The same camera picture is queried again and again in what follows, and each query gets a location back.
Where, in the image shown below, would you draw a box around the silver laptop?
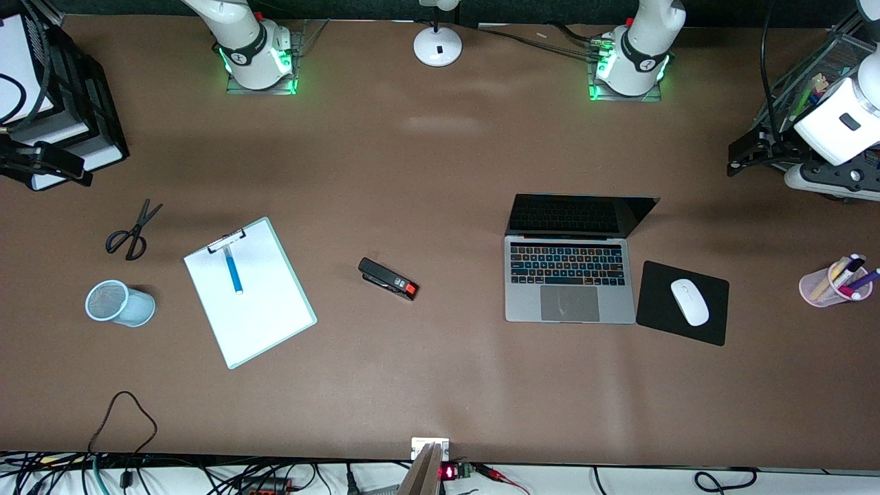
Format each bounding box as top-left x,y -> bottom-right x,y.
504,194 -> 661,324

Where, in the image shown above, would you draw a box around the green marker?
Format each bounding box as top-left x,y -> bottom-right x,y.
791,82 -> 817,119

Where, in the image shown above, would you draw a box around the white marker black cap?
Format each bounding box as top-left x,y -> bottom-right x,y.
833,254 -> 867,289

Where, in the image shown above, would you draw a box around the black stacked letter tray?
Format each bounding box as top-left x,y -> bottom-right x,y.
0,0 -> 130,192

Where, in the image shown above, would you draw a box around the black scissors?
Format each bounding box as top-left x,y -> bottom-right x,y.
105,199 -> 164,261

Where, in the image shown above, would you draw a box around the black mesh desk organizer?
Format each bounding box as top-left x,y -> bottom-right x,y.
753,31 -> 880,173

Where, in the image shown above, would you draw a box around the white paper stack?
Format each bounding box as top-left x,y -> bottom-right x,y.
0,15 -> 54,124

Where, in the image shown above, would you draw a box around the yellow pen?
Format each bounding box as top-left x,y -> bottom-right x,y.
810,258 -> 849,300

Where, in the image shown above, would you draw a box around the pink pen cup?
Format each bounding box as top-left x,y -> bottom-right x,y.
799,260 -> 874,308

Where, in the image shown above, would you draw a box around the light blue mesh cup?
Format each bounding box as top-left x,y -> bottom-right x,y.
85,279 -> 156,328

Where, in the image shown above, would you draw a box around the white computer mouse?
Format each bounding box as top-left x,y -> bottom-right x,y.
670,278 -> 710,327

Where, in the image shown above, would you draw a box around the black mouse pad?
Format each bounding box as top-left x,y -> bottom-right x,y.
636,260 -> 730,347

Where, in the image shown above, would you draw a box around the teal clipboard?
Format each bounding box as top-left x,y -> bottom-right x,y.
183,217 -> 318,371

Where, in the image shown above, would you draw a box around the white paper sheet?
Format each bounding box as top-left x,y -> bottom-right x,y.
186,221 -> 314,365

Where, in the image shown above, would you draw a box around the white round lamp base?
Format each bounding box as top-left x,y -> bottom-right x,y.
413,0 -> 463,68

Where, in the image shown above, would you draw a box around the black stapler red tip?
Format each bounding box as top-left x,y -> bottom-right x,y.
357,257 -> 420,301

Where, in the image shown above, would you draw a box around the black orange power strip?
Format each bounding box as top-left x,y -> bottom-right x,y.
234,478 -> 303,495

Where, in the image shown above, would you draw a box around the red clip lead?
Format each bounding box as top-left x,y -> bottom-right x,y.
474,464 -> 531,495

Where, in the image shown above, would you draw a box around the white mounting plate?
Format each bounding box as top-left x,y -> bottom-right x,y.
411,437 -> 450,460

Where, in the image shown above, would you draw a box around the black looped cable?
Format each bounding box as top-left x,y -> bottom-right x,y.
88,390 -> 159,458

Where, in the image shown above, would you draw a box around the black cable bundle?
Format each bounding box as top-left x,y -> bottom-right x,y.
474,23 -> 613,59

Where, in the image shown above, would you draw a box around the black cable tangle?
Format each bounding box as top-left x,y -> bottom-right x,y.
0,450 -> 399,495

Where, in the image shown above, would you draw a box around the black coiled cable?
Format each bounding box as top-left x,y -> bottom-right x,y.
693,467 -> 758,493

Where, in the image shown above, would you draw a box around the grey camera post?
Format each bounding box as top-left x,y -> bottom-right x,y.
397,443 -> 444,495

